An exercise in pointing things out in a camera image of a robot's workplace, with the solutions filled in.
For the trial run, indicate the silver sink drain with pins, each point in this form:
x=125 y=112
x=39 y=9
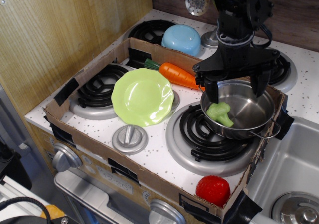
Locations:
x=296 y=208

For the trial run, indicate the back silver stove knob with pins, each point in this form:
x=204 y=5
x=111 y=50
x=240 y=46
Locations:
x=209 y=39

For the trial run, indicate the stainless steel pan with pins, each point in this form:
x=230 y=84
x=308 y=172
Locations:
x=251 y=116

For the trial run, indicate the front silver stove knob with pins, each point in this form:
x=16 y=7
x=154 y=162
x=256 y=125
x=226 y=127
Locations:
x=130 y=139

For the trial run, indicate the orange toy carrot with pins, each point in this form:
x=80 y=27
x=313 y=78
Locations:
x=173 y=73

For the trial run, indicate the light blue plastic bowl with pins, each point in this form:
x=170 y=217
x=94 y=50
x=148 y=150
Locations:
x=182 y=38

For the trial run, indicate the silver oven knob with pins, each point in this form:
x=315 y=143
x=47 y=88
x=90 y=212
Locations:
x=164 y=213
x=65 y=158

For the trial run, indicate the back left black burner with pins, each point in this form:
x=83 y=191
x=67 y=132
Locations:
x=150 y=31

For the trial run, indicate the yellow object at bottom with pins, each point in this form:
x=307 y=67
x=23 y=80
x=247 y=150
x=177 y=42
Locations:
x=54 y=212

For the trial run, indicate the hanging silver strainer ladle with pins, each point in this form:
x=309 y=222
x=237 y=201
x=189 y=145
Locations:
x=197 y=7

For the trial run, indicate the brown cardboard fence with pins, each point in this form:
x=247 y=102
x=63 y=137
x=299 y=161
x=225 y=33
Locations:
x=152 y=173

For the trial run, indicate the silver stove knob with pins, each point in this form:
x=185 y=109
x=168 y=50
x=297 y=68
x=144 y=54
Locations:
x=209 y=39
x=130 y=139

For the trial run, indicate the front left black burner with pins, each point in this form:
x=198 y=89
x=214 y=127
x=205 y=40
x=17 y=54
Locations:
x=93 y=101

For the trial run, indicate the left silver oven knob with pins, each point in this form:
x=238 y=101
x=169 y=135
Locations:
x=65 y=158

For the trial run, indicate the right silver oven knob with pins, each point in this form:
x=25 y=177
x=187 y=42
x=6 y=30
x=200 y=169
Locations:
x=164 y=213

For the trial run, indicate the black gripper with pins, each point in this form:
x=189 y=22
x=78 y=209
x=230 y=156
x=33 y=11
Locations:
x=235 y=62

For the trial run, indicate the silver oven door handle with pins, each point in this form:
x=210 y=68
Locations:
x=90 y=201

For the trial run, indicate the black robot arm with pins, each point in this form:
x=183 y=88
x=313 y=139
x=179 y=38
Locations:
x=238 y=20

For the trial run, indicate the back right black burner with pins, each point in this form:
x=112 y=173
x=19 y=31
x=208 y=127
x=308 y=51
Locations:
x=285 y=75

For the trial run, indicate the green toy broccoli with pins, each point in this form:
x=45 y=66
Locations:
x=218 y=112

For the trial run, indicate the light green plastic plate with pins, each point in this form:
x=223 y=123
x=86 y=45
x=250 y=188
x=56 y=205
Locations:
x=142 y=97

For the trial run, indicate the grey toy sink basin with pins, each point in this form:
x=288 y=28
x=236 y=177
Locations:
x=289 y=165

